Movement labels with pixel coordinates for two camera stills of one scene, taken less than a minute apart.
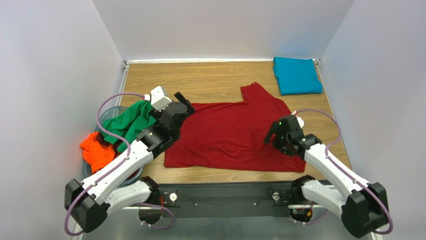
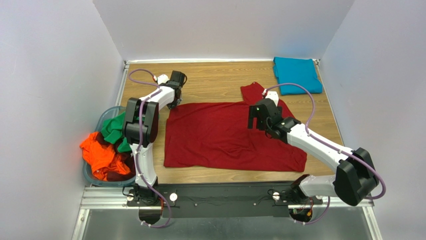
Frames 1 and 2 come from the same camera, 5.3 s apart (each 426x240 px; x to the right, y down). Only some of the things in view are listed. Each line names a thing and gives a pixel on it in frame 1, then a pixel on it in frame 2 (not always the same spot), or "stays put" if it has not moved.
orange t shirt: x=95 y=153 stays put
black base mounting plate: x=226 y=199 stays put
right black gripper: x=277 y=129 to x=254 y=118
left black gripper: x=183 y=105 to x=175 y=101
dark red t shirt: x=232 y=135 stays put
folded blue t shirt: x=296 y=76 stays put
